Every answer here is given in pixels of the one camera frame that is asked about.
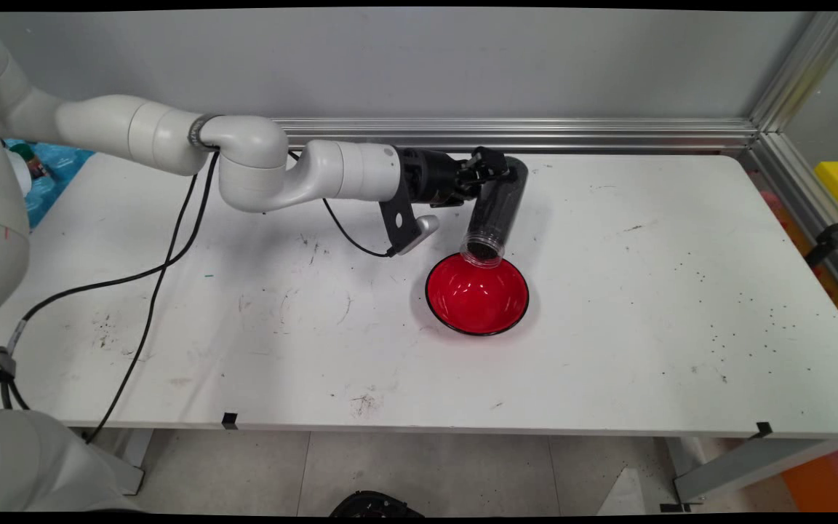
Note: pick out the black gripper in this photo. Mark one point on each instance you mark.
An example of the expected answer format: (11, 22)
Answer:
(433, 178)

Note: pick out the clear plastic jar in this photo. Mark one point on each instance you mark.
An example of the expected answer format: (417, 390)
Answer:
(495, 211)

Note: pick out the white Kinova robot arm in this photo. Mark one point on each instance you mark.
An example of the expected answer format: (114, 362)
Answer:
(259, 167)

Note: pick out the red bowl black rim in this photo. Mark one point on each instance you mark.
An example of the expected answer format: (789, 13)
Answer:
(477, 298)

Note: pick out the black object on floor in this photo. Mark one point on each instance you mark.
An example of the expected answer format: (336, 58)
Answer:
(375, 504)

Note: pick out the black tape piece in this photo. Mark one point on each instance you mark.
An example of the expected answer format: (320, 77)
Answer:
(763, 429)
(230, 421)

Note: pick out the grey table leg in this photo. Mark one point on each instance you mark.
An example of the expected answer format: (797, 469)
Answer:
(739, 466)
(124, 466)

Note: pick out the blue plastic bag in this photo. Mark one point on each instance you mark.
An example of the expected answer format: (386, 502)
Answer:
(62, 164)

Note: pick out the orange box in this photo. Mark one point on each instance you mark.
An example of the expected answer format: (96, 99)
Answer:
(826, 480)

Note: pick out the long aluminium frame rail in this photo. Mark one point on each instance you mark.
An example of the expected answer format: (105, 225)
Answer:
(572, 135)

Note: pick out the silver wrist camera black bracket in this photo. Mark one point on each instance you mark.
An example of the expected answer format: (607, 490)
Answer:
(404, 218)

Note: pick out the short aluminium frame rail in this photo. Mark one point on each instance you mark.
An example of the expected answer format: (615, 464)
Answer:
(801, 196)

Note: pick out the upright aluminium frame post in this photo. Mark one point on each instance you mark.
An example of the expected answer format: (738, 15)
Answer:
(804, 69)

